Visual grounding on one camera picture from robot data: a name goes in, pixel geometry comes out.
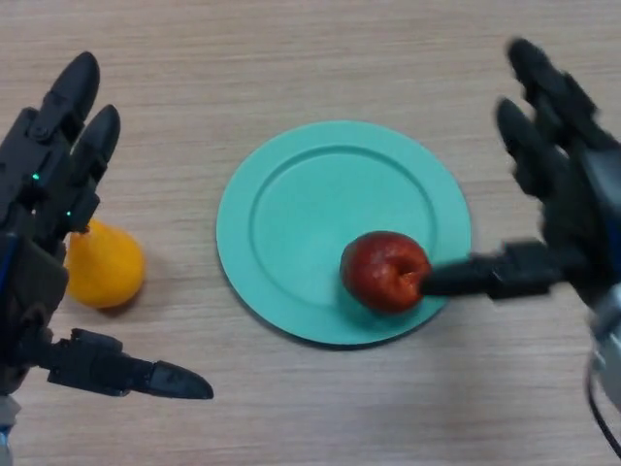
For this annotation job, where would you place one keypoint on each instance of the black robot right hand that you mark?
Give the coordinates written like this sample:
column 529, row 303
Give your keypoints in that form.
column 577, row 213

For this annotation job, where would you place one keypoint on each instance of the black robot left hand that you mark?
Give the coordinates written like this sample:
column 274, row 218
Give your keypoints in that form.
column 29, row 242

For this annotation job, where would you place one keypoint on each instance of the red apple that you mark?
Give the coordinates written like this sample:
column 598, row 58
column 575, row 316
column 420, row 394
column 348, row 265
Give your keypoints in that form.
column 378, row 276

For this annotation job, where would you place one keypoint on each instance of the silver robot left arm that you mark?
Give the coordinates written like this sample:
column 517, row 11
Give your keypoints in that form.
column 6, row 432

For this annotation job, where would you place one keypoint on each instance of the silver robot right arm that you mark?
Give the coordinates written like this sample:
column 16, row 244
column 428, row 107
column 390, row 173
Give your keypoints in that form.
column 609, row 330

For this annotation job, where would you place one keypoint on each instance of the green round plate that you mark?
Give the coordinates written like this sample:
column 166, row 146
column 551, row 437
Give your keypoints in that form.
column 301, row 213

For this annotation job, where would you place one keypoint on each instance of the orange pear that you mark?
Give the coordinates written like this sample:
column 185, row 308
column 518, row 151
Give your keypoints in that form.
column 107, row 272

